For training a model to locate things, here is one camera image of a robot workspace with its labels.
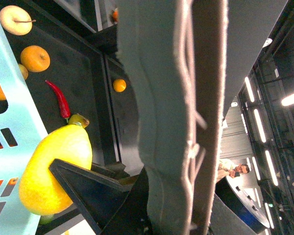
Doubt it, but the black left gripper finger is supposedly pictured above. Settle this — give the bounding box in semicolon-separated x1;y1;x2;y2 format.
48;158;138;235

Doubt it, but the green avocado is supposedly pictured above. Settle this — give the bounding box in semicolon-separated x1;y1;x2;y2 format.
39;214;54;225

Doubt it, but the small tangerine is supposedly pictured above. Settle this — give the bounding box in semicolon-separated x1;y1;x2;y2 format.
113;79;126;93

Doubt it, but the person in beige shirt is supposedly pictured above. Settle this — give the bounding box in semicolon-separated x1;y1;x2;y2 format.
216;159;250;183

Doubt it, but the cream pear with stem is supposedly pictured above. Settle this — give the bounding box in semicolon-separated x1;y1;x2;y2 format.
0;5;36;36

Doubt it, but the yellow lemon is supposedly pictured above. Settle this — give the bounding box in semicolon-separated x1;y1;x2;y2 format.
19;124;93;215

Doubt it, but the black metal shelf rack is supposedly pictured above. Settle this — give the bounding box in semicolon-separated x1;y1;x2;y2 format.
0;0;292;235

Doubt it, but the large light blue basket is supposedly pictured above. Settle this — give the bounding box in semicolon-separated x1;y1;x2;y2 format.
0;24;47;235

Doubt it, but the golden yellow pear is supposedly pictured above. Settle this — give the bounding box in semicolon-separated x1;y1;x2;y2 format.
20;45;50;72

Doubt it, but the red chili pepper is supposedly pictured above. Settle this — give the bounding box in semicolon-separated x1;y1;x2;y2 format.
45;80;71;122

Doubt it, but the brown kiwi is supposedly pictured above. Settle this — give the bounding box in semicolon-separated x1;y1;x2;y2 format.
18;64;28;80

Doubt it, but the small yellow-green pear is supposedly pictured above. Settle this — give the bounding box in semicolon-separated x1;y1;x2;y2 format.
68;114;90;129

